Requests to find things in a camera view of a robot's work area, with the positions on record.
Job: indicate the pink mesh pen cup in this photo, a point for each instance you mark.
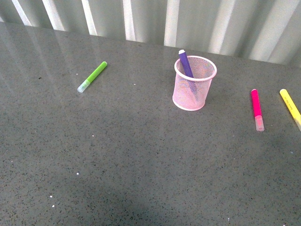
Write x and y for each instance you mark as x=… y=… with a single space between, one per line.
x=190 y=93

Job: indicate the purple highlighter pen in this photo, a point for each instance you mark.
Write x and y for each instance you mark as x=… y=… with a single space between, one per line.
x=187 y=69

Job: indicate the green highlighter pen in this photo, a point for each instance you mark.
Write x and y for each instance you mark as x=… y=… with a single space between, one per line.
x=92 y=77

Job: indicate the pink highlighter pen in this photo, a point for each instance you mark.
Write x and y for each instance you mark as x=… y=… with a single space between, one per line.
x=257 y=110

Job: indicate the yellow highlighter pen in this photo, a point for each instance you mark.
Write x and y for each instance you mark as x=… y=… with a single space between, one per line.
x=291 y=107

